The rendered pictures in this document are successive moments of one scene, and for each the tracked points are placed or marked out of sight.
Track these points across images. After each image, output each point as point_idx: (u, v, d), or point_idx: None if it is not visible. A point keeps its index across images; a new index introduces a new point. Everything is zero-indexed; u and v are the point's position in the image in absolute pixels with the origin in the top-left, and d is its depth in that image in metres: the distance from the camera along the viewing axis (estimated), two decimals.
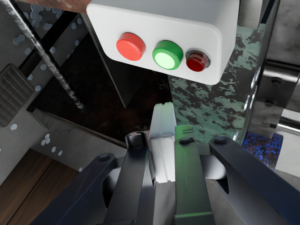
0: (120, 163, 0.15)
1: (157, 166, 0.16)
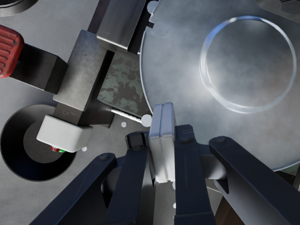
0: (120, 163, 0.15)
1: (157, 166, 0.16)
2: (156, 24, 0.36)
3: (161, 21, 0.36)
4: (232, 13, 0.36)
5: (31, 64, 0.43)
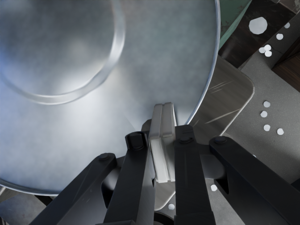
0: (120, 163, 0.15)
1: (157, 166, 0.16)
2: None
3: None
4: (130, 36, 0.23)
5: None
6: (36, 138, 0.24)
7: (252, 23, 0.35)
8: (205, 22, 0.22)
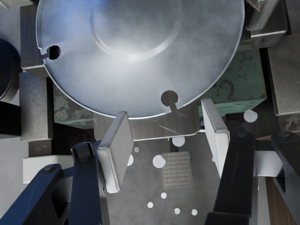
0: (66, 174, 0.15)
1: (107, 176, 0.16)
2: None
3: None
4: None
5: None
6: (195, 48, 0.36)
7: (248, 111, 0.46)
8: None
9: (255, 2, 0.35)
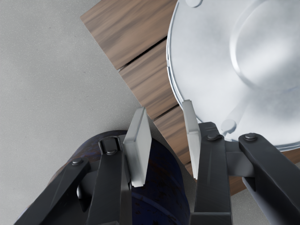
0: (93, 167, 0.15)
1: (132, 170, 0.16)
2: None
3: None
4: (284, 97, 0.37)
5: None
6: (205, 56, 0.36)
7: None
8: (298, 136, 0.39)
9: None
